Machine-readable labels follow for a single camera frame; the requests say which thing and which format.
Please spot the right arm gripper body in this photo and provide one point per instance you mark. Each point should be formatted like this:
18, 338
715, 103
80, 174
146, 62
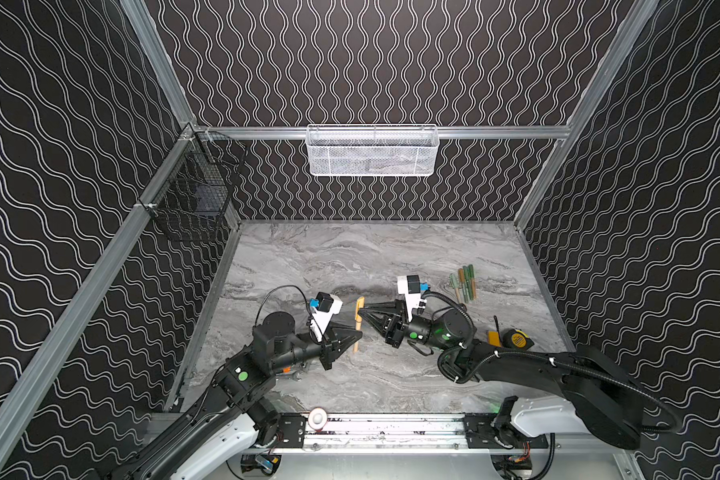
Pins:
393, 327

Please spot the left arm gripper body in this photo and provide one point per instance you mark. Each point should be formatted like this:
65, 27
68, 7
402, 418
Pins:
326, 349

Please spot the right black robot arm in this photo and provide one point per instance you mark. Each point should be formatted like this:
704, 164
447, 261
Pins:
586, 392

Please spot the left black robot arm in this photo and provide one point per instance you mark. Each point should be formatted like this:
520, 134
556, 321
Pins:
232, 414

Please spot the white round knob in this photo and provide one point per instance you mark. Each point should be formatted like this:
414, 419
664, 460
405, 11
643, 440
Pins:
317, 419

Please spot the yellow tape measure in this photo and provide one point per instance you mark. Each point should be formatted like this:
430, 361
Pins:
511, 339

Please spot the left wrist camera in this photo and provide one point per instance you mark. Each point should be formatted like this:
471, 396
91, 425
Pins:
321, 310

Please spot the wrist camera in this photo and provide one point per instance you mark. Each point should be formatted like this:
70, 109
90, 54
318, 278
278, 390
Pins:
412, 290
321, 310

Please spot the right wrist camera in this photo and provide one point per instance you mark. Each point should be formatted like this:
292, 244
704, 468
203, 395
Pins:
412, 290

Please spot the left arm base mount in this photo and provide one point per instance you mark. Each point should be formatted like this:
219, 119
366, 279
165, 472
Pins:
286, 431

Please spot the aluminium front rail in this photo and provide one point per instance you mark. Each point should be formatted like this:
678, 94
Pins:
363, 433

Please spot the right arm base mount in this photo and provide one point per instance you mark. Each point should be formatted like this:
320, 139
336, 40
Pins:
481, 432

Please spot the white wire mesh basket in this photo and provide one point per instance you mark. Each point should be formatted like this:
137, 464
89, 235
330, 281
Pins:
365, 150

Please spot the black wire mesh basket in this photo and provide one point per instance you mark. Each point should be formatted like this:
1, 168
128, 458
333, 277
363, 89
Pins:
193, 204

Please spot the aluminium corner frame post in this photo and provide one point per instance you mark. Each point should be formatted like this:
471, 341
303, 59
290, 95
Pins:
621, 45

